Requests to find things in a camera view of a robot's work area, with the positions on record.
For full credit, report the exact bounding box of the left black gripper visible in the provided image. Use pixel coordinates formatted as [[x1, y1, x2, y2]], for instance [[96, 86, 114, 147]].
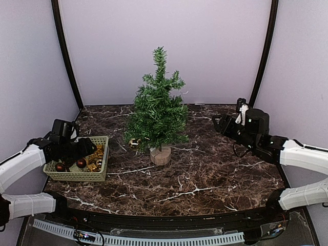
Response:
[[60, 137, 97, 162]]

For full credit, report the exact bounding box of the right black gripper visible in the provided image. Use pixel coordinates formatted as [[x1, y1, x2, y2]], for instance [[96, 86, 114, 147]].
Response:
[[212, 113, 258, 152]]

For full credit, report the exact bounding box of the brown ball ornament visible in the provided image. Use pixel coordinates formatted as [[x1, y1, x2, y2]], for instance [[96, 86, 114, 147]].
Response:
[[76, 158, 87, 169], [55, 162, 66, 172]]

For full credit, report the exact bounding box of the gold gift box ornament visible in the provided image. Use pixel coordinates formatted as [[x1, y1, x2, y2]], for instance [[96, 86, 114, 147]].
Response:
[[87, 163, 101, 172]]

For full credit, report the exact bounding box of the small green christmas tree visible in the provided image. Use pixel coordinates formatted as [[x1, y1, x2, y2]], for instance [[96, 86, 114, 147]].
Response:
[[125, 47, 189, 153]]

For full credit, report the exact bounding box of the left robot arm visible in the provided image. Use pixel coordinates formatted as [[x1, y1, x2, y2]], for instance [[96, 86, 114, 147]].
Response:
[[1, 119, 97, 229]]

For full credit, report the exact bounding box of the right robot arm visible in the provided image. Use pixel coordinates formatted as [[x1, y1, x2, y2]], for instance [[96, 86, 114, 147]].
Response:
[[212, 109, 327, 222]]

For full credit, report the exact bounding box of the round wooden tree base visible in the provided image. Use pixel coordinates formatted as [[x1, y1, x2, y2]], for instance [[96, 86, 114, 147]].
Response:
[[150, 146, 171, 166]]

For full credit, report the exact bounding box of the green perforated plastic basket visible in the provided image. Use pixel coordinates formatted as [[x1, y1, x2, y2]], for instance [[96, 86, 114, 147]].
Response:
[[43, 136, 109, 182]]

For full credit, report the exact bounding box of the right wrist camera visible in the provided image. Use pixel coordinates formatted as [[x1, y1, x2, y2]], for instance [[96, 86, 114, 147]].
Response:
[[235, 98, 249, 126]]

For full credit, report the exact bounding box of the black front rail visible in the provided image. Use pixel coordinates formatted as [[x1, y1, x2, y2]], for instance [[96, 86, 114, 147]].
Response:
[[45, 207, 288, 231]]

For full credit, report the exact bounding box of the white slotted cable duct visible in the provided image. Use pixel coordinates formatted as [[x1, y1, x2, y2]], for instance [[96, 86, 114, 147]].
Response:
[[32, 219, 245, 245]]

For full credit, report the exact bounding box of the right black frame post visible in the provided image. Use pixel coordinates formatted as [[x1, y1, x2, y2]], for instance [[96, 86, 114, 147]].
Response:
[[249, 0, 279, 107]]

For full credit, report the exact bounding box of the black frame post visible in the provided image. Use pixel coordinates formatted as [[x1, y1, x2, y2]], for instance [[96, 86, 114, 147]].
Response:
[[249, 0, 279, 107], [51, 0, 84, 110]]

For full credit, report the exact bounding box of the left black frame post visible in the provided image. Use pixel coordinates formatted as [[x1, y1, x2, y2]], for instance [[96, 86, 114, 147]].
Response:
[[51, 0, 84, 110]]

